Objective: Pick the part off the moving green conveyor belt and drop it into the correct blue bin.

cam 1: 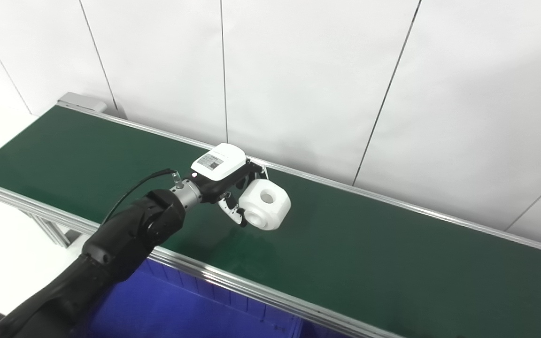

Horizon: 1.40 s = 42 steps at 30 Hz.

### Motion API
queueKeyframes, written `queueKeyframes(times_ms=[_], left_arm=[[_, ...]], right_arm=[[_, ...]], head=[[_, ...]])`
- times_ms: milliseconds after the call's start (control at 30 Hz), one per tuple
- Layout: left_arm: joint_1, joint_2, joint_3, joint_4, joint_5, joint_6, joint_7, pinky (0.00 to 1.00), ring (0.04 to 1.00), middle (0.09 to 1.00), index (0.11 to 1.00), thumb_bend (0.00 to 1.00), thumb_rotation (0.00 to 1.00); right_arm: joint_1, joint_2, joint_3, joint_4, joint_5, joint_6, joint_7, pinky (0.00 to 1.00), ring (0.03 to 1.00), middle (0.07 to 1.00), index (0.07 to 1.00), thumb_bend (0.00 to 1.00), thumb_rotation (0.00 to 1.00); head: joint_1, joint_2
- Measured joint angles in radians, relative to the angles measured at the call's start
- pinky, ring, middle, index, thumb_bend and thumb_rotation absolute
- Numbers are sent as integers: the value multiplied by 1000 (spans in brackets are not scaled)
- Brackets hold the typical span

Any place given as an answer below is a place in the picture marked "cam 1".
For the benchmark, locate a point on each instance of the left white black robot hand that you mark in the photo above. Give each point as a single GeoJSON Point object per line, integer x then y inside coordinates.
{"type": "Point", "coordinates": [219, 164]}

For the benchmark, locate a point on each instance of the white cylindrical plastic part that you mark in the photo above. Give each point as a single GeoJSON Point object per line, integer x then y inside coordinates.
{"type": "Point", "coordinates": [266, 206]}

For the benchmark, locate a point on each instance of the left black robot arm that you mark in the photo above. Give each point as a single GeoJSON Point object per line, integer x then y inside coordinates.
{"type": "Point", "coordinates": [125, 234]}

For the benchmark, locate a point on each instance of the blue plastic bin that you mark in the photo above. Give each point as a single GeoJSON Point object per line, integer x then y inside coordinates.
{"type": "Point", "coordinates": [181, 305]}

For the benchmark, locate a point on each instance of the green conveyor belt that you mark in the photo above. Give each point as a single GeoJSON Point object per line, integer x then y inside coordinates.
{"type": "Point", "coordinates": [369, 263]}

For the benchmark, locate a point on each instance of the aluminium conveyor support leg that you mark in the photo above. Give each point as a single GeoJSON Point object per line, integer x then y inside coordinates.
{"type": "Point", "coordinates": [50, 230]}

